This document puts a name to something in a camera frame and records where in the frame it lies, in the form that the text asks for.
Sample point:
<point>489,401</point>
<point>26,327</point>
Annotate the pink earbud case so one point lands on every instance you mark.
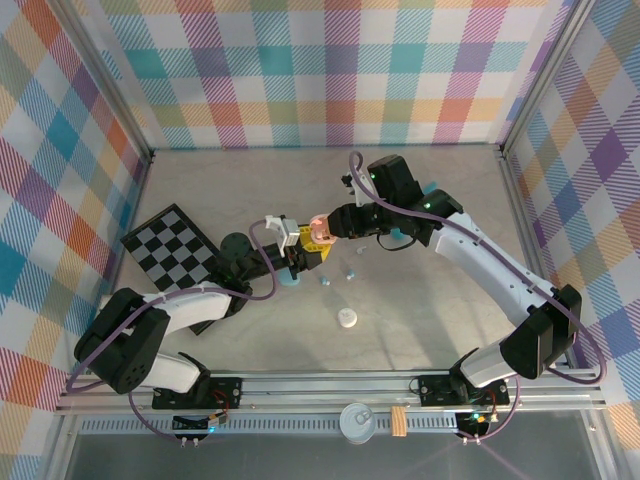
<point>320,225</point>

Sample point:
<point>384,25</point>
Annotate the white earbud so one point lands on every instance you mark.
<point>361,248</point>

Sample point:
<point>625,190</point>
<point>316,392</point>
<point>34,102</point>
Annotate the teal earbud case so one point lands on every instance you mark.
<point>290,280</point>

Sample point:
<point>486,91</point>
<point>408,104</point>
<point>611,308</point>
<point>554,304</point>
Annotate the teal cylinder tool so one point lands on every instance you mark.
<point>430,187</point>

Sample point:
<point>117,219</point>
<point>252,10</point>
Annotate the white round earbud case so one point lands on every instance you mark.
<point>347,320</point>

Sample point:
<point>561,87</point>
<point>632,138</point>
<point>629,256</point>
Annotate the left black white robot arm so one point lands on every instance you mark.
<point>195,302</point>

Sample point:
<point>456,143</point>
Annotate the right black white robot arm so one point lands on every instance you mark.
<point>480,255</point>

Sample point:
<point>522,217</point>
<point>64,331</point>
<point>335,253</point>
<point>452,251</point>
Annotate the black grey checkerboard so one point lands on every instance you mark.
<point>165,235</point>

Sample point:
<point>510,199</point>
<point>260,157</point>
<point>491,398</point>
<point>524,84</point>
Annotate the small control board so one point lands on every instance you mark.
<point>200,424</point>
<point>475,420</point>

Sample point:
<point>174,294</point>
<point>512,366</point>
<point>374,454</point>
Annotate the silver tin can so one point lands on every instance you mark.
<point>357,422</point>

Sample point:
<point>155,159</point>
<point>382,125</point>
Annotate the cork block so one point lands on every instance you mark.
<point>398,421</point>

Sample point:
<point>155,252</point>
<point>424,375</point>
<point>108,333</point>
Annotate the aluminium side rail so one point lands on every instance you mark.
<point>132,210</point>
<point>517,200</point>

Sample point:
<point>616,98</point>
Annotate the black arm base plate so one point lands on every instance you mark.
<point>225,392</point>
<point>435,390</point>

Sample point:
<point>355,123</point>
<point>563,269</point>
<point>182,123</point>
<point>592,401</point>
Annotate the aluminium front rail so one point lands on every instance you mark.
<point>325,387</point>

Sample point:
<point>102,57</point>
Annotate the aluminium corner post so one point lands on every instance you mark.
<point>107,75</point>
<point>545,75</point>

